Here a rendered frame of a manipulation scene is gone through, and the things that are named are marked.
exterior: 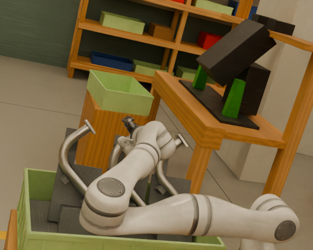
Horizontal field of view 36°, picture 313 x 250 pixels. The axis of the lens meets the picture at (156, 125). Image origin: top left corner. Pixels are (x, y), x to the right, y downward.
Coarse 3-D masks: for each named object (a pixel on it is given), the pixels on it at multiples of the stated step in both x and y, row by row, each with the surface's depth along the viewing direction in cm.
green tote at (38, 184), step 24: (24, 168) 167; (24, 192) 153; (48, 192) 172; (24, 216) 142; (24, 240) 136; (48, 240) 133; (72, 240) 134; (96, 240) 137; (120, 240) 139; (144, 240) 142; (192, 240) 171; (216, 240) 155
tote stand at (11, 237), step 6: (12, 210) 171; (12, 216) 167; (12, 222) 164; (12, 228) 160; (6, 234) 173; (12, 234) 157; (6, 240) 165; (12, 240) 154; (6, 246) 155; (12, 246) 151
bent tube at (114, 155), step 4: (128, 136) 162; (116, 144) 162; (116, 148) 161; (120, 148) 161; (112, 152) 161; (116, 152) 161; (120, 152) 162; (112, 156) 160; (116, 156) 161; (112, 160) 160; (116, 160) 161; (112, 164) 160; (116, 164) 161; (132, 192) 162; (136, 192) 163; (132, 196) 162; (136, 196) 162; (132, 200) 163; (136, 200) 162; (140, 200) 163; (136, 204) 163; (140, 204) 163; (144, 204) 163
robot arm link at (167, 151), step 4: (172, 140) 124; (168, 144) 123; (172, 144) 124; (160, 148) 122; (164, 148) 122; (168, 148) 123; (172, 148) 123; (160, 152) 123; (164, 152) 123; (168, 152) 123; (172, 152) 124; (164, 156) 123; (168, 156) 123; (160, 160) 125
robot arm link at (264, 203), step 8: (256, 200) 116; (264, 200) 114; (272, 200) 113; (280, 200) 114; (256, 208) 114; (264, 208) 112; (240, 240) 118; (248, 240) 116; (240, 248) 117; (248, 248) 115; (256, 248) 115; (264, 248) 116; (272, 248) 117
